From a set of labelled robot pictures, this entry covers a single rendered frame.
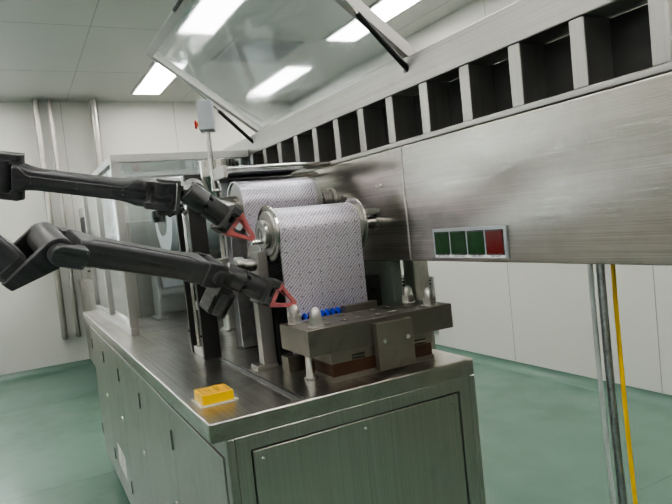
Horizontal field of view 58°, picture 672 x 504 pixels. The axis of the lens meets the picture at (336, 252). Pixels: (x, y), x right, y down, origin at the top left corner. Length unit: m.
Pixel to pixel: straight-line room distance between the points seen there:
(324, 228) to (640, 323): 2.81
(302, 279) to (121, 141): 5.72
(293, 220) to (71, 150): 5.65
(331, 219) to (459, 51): 0.52
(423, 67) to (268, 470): 0.98
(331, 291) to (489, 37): 0.72
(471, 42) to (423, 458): 0.94
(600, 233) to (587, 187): 0.09
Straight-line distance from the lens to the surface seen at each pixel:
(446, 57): 1.46
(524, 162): 1.27
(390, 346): 1.43
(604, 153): 1.15
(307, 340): 1.35
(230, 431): 1.25
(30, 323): 7.00
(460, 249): 1.42
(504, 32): 1.33
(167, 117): 7.29
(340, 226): 1.59
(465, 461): 1.58
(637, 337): 4.11
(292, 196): 1.80
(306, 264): 1.54
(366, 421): 1.38
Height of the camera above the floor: 1.27
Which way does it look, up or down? 3 degrees down
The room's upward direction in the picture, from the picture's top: 6 degrees counter-clockwise
